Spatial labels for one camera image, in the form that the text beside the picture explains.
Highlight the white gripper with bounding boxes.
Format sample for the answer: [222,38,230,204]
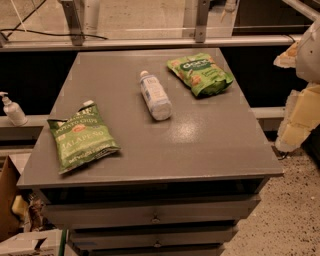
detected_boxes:
[273,18,320,152]

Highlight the green snack bag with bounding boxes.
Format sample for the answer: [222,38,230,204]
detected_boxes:
[167,53,234,97]

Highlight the green jalapeno chip bag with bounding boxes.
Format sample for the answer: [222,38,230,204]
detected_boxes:
[47,100,120,174]

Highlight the white plastic bottle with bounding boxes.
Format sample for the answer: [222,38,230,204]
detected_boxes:
[140,71,172,121]

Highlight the grey drawer cabinet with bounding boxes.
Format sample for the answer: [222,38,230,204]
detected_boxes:
[18,50,282,256]

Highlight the white pump dispenser bottle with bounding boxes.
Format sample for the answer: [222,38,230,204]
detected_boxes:
[0,92,28,126]

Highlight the white cardboard box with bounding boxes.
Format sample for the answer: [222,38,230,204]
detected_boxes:
[0,229,78,256]

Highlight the brown cardboard box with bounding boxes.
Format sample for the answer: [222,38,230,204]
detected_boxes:
[0,157,20,241]

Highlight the metal frame rail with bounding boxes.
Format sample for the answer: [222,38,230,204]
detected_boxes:
[0,34,302,52]

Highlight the right metal bracket post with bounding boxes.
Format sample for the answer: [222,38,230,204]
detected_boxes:
[195,0,210,43]

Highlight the metal bracket post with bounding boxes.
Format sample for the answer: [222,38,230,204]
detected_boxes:
[61,0,84,46]
[195,0,210,43]

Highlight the left metal bracket post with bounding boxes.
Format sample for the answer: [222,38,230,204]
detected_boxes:
[61,0,84,46]

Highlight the black cable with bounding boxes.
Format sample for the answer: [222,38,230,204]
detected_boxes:
[0,0,109,41]

